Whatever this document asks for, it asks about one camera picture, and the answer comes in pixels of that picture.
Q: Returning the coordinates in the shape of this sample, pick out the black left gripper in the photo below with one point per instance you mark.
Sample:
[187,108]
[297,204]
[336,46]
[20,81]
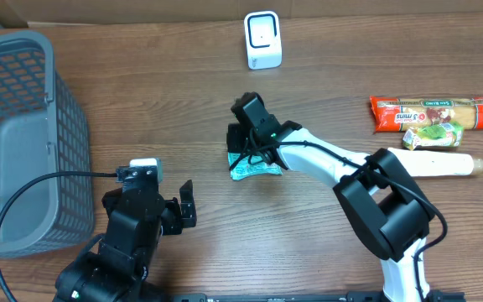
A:
[176,220]

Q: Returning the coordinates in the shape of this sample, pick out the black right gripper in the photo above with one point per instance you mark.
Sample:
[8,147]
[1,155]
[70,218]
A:
[241,144]

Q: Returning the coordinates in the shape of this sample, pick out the light blue wipes packet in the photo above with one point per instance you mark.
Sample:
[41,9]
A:
[247,168]

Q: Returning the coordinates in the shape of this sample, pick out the orange spaghetti packet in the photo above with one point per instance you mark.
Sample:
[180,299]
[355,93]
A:
[393,114]

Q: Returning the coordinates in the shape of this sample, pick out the white cream tube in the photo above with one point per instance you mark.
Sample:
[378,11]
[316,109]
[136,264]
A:
[434,164]

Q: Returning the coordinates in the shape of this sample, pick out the green snack packet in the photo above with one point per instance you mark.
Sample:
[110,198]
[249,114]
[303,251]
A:
[443,135]

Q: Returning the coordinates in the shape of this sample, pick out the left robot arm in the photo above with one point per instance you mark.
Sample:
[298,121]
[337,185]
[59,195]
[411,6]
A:
[114,266]

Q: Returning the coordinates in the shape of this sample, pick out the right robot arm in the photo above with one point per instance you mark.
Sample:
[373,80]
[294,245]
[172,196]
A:
[385,207]

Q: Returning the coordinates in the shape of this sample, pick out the white barcode scanner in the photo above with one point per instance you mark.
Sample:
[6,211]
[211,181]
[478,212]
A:
[263,40]

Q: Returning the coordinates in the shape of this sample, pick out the grey plastic mesh basket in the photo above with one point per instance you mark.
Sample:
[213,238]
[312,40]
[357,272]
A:
[46,199]

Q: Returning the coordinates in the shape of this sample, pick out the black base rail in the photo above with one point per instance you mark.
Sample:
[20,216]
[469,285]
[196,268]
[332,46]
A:
[354,296]

